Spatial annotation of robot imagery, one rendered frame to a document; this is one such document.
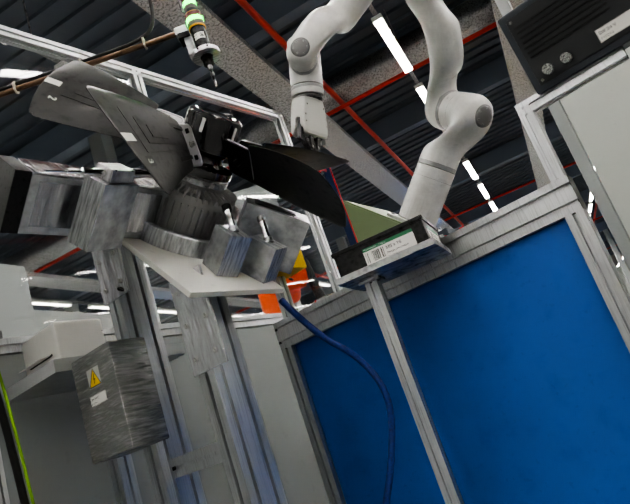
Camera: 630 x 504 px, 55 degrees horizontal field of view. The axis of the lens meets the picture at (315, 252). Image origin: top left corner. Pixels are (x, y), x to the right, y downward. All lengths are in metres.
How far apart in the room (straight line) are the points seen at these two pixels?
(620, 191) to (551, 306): 1.49
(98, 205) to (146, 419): 0.45
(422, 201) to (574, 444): 0.81
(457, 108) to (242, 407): 1.06
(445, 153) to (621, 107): 1.21
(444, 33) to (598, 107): 1.25
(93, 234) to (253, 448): 0.50
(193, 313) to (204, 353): 0.08
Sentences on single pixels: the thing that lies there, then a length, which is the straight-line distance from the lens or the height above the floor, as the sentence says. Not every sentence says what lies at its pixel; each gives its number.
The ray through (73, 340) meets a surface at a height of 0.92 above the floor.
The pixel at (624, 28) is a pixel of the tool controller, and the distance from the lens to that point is 1.42.
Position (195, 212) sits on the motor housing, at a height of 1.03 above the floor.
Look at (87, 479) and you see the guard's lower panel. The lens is 1.73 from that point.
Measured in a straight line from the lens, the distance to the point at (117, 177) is 1.13.
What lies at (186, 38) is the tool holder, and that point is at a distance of 1.58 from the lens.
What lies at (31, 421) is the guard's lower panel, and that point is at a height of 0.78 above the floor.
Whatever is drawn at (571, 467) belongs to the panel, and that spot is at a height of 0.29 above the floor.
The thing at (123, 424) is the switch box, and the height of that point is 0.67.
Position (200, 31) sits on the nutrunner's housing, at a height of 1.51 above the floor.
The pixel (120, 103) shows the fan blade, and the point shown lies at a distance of 1.12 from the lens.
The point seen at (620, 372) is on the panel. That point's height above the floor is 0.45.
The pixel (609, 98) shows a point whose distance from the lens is 2.92.
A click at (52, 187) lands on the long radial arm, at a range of 1.15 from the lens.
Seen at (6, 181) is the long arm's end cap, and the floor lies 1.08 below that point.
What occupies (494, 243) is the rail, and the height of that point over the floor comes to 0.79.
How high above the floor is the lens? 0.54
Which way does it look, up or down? 16 degrees up
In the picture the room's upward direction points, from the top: 19 degrees counter-clockwise
